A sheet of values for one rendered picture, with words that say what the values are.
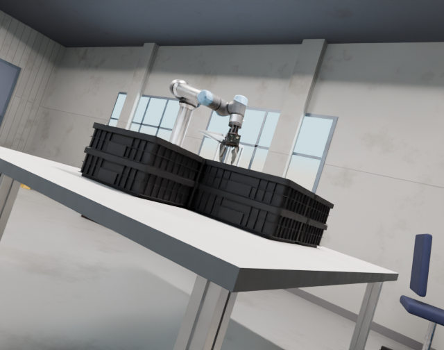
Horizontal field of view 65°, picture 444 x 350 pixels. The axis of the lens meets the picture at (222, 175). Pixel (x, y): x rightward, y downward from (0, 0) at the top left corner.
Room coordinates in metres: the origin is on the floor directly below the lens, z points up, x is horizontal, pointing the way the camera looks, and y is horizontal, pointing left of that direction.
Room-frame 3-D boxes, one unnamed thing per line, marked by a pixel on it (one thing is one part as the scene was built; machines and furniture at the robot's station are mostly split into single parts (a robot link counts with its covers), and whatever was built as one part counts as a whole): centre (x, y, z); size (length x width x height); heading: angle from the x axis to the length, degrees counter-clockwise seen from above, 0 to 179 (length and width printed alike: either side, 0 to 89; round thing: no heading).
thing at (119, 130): (1.48, 0.34, 0.92); 0.40 x 0.30 x 0.02; 55
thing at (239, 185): (1.49, -0.16, 0.87); 0.40 x 0.30 x 0.11; 55
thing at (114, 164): (1.48, 0.34, 0.76); 0.40 x 0.30 x 0.12; 55
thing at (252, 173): (1.49, -0.16, 0.92); 0.40 x 0.30 x 0.02; 55
